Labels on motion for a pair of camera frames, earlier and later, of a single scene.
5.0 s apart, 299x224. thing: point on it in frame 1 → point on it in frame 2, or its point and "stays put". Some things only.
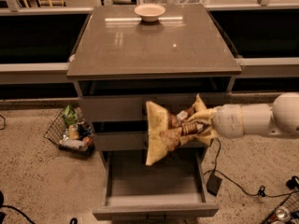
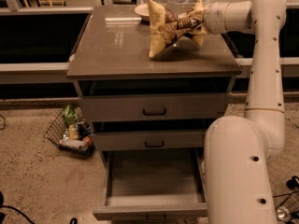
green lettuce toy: x=69 y=116 stays put
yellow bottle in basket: x=74 y=132 stays put
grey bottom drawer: x=172 y=187 stays put
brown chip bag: x=165 y=132 → x=166 y=26
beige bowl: x=149 y=12 stays put
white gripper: x=226 y=120 → x=215 y=17
